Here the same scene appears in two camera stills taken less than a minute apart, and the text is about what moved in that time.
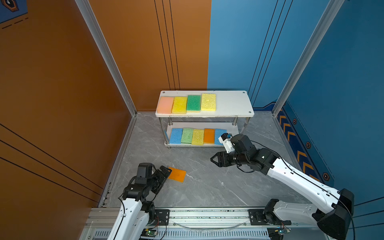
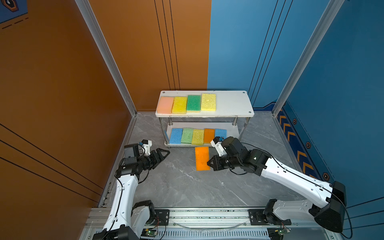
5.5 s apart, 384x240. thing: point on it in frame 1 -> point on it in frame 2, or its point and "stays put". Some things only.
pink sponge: (165, 106) stays put
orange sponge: (177, 175) -> (201, 155)
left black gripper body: (156, 181) -> (150, 161)
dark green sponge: (193, 103) stays put
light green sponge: (187, 135) stays put
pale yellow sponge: (208, 102) stays put
